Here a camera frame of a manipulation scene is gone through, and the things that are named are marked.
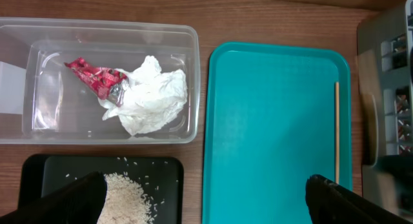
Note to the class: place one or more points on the black tray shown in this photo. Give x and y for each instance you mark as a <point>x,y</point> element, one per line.
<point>161,178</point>

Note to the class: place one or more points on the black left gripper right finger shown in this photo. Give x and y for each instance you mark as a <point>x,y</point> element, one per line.
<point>329,202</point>

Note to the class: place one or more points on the red foil snack wrapper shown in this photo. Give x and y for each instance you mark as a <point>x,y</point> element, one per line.
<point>106,83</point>

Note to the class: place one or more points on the crumpled white tissue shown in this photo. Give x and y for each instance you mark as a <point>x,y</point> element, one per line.
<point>152,98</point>

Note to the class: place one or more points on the clear plastic waste bin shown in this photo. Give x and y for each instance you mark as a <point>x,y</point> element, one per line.
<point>43,102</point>

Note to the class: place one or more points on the teal plastic tray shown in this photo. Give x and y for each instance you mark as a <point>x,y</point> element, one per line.
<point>270,125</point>

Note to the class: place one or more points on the pile of rice grains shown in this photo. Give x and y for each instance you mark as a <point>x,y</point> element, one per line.
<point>126,202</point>

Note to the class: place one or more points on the grey dishwasher rack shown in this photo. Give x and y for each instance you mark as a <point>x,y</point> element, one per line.
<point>385,87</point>

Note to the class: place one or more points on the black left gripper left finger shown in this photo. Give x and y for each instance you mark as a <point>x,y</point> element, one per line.
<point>79,202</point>

